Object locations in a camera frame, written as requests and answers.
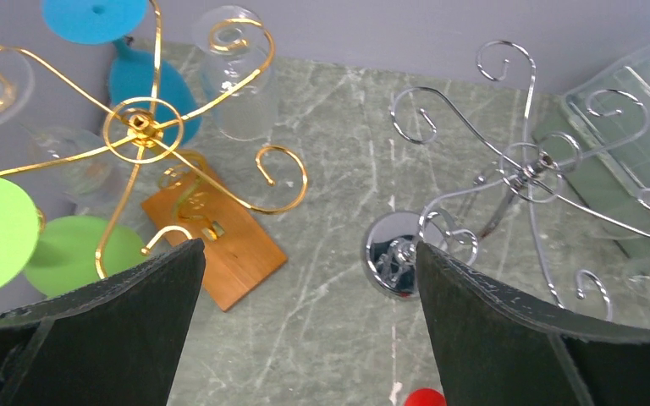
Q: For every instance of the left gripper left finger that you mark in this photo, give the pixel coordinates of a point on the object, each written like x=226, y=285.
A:
x=116, y=341

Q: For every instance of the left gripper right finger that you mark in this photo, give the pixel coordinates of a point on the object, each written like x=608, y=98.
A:
x=496, y=345

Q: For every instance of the red plastic wine glass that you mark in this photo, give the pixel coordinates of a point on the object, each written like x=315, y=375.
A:
x=425, y=397

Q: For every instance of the blue plastic wine glass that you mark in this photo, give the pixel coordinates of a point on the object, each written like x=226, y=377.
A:
x=131, y=74

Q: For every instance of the clear glass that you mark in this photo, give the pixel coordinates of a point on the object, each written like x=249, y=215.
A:
x=234, y=51
x=92, y=181

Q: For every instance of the chrome wine glass rack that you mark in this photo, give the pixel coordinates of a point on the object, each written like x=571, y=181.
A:
x=533, y=172

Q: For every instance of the green plastic wine glass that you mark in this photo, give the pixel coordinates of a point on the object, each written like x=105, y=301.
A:
x=56, y=258

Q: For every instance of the orange wooden rack base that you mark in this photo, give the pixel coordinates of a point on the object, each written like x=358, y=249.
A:
x=239, y=253

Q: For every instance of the gold wine glass rack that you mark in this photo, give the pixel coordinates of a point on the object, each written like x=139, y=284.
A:
x=146, y=129

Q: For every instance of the clear plastic storage box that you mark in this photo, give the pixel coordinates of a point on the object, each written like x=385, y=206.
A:
x=628, y=151

